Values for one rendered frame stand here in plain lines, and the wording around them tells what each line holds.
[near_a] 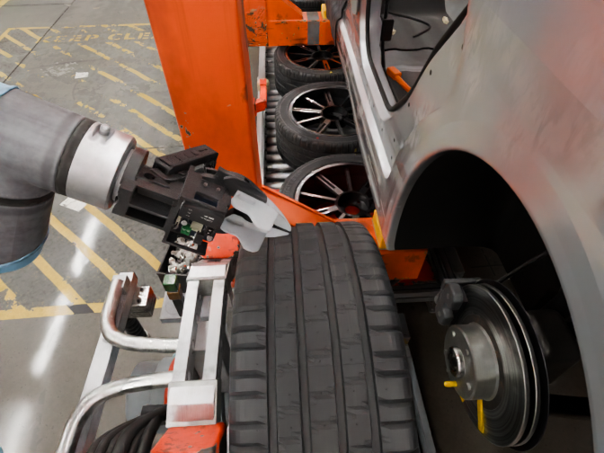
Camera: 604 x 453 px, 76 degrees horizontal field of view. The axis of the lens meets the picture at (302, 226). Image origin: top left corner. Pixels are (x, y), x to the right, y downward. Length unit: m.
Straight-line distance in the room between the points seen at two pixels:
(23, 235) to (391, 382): 0.47
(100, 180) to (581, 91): 0.49
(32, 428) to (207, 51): 1.62
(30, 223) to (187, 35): 0.45
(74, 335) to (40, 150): 1.70
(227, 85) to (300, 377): 0.58
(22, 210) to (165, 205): 0.15
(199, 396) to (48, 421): 1.44
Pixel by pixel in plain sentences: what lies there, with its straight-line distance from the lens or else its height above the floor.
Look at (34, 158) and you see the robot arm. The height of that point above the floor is 1.41.
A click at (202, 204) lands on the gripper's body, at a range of 0.43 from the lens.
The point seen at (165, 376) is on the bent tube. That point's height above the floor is 1.01.
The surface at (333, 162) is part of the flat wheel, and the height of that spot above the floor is 0.50.
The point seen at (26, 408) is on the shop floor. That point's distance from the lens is 2.05.
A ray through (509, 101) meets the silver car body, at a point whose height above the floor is 1.39.
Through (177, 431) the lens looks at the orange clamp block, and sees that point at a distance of 0.57.
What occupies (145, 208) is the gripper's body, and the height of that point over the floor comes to 1.35.
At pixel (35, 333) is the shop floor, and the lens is 2.21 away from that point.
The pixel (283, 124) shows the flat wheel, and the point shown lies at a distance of 2.10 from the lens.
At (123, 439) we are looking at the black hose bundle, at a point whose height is 1.04.
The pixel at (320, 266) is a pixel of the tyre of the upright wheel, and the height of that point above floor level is 1.17.
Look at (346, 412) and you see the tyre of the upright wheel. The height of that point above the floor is 1.15.
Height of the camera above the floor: 1.65
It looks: 48 degrees down
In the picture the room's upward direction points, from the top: straight up
